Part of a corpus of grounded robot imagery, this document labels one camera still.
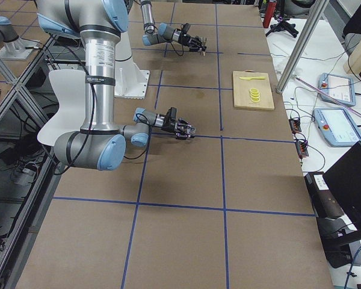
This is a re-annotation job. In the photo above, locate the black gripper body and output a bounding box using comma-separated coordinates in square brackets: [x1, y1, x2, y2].
[161, 118, 187, 140]
[178, 34, 200, 51]

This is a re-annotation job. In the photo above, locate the clear glass cup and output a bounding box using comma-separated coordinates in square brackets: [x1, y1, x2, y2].
[186, 126, 196, 135]

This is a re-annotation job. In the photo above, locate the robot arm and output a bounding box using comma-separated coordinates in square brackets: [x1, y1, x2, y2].
[138, 1, 207, 55]
[36, 1, 195, 170]

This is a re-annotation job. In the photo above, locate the yellow plastic knife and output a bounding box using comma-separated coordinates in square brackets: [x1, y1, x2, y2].
[239, 76, 266, 81]

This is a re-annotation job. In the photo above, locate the bamboo cutting board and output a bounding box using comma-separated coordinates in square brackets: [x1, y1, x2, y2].
[232, 71, 275, 111]

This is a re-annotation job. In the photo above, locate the red cylinder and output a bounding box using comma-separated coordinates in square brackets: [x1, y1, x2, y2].
[263, 0, 277, 28]

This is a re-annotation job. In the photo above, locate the white plastic chair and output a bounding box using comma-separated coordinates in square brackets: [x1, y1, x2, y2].
[37, 69, 85, 146]

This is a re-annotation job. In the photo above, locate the far teach pendant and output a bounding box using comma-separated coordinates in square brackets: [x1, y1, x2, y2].
[318, 73, 356, 107]

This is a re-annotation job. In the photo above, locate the teach pendant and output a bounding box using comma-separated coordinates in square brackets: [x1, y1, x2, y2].
[313, 108, 361, 148]
[318, 73, 356, 107]

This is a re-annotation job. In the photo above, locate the near teach pendant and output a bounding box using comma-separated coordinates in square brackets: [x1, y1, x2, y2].
[313, 108, 361, 148]

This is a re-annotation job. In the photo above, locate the black power box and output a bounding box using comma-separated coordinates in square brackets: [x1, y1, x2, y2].
[304, 172, 344, 220]

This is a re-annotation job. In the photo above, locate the black monitor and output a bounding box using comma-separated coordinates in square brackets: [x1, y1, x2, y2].
[323, 141, 361, 229]

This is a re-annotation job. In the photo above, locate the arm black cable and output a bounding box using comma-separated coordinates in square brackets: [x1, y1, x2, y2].
[45, 45, 157, 177]
[169, 39, 188, 57]

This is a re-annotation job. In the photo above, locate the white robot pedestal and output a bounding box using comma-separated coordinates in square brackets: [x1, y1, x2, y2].
[114, 32, 150, 99]

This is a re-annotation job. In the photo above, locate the black camera tripod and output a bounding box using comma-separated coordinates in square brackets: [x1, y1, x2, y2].
[265, 19, 299, 38]

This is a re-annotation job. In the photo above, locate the aluminium frame post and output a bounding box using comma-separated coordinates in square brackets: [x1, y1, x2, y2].
[276, 0, 329, 94]

